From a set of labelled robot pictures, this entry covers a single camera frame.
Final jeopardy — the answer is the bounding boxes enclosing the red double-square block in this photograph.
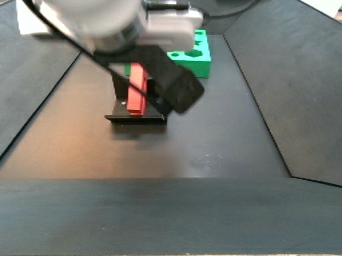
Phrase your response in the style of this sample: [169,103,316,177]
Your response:
[127,63,147,116]

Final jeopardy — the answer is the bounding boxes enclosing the green foam shape board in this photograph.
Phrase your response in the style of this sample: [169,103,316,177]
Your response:
[123,29,213,80]

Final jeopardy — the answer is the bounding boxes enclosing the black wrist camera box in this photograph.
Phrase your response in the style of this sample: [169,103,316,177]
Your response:
[94,45,205,116]

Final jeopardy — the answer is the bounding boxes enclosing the black cable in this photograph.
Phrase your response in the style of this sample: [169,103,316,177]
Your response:
[23,0,173,116]

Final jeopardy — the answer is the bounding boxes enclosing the black curved cradle block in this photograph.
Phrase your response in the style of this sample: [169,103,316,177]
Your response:
[106,78,168,124]

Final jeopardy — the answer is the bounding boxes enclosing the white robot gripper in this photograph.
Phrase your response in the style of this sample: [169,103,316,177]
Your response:
[15,0,204,53]

